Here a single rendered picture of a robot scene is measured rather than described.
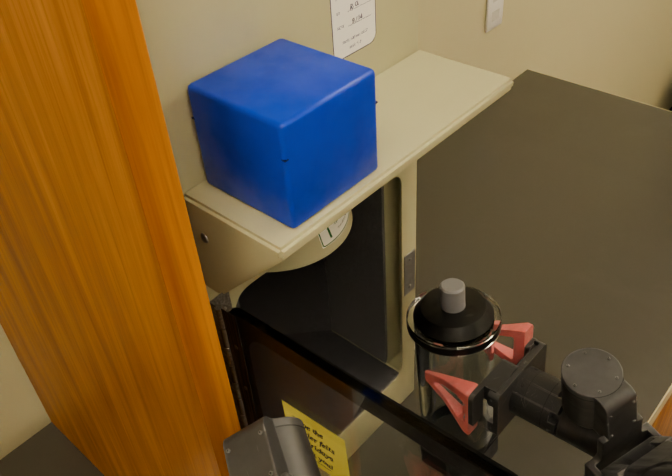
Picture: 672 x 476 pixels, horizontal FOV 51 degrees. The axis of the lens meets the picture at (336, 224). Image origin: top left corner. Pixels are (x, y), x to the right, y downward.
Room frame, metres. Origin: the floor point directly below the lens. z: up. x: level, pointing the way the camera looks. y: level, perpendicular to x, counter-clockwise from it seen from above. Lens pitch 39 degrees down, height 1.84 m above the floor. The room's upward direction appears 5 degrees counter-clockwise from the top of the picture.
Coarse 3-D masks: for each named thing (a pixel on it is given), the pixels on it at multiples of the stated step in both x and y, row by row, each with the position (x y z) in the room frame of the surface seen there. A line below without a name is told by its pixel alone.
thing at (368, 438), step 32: (256, 320) 0.43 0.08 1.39; (256, 352) 0.43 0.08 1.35; (288, 352) 0.40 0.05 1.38; (256, 384) 0.44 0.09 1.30; (288, 384) 0.40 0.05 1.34; (320, 384) 0.38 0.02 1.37; (352, 384) 0.35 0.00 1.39; (320, 416) 0.38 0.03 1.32; (352, 416) 0.35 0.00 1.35; (384, 416) 0.33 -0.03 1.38; (352, 448) 0.36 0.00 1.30; (384, 448) 0.33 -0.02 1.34; (416, 448) 0.31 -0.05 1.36; (448, 448) 0.29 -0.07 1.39
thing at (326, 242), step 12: (348, 216) 0.65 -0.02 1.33; (336, 228) 0.62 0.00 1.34; (348, 228) 0.63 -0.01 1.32; (312, 240) 0.59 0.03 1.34; (324, 240) 0.60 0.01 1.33; (336, 240) 0.61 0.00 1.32; (300, 252) 0.58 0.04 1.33; (312, 252) 0.59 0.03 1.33; (324, 252) 0.59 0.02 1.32; (288, 264) 0.58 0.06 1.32; (300, 264) 0.58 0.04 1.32
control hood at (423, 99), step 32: (416, 64) 0.65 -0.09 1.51; (448, 64) 0.65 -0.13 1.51; (384, 96) 0.59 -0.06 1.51; (416, 96) 0.59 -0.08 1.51; (448, 96) 0.58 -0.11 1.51; (480, 96) 0.58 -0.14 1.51; (384, 128) 0.54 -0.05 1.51; (416, 128) 0.53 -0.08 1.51; (448, 128) 0.53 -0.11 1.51; (384, 160) 0.49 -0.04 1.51; (416, 160) 0.50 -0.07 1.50; (192, 192) 0.46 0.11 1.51; (224, 192) 0.46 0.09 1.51; (352, 192) 0.45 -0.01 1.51; (192, 224) 0.46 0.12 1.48; (224, 224) 0.42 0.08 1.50; (256, 224) 0.41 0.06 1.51; (320, 224) 0.41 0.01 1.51; (224, 256) 0.43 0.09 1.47; (256, 256) 0.40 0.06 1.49; (288, 256) 0.39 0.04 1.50; (224, 288) 0.44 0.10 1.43
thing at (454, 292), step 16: (448, 288) 0.56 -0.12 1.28; (464, 288) 0.56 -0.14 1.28; (416, 304) 0.58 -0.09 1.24; (432, 304) 0.57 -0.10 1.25; (448, 304) 0.55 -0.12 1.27; (464, 304) 0.55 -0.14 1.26; (480, 304) 0.56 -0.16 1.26; (416, 320) 0.55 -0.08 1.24; (432, 320) 0.54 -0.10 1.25; (448, 320) 0.54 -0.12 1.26; (464, 320) 0.53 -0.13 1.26; (480, 320) 0.53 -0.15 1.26; (432, 336) 0.53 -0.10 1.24; (448, 336) 0.52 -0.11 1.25; (464, 336) 0.52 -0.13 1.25
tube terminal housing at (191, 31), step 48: (144, 0) 0.47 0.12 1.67; (192, 0) 0.50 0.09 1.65; (240, 0) 0.53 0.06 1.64; (288, 0) 0.56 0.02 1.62; (384, 0) 0.65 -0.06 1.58; (192, 48) 0.49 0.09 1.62; (240, 48) 0.52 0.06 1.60; (384, 48) 0.65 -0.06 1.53; (192, 144) 0.48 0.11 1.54; (384, 192) 0.69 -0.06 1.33; (240, 288) 0.49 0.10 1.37
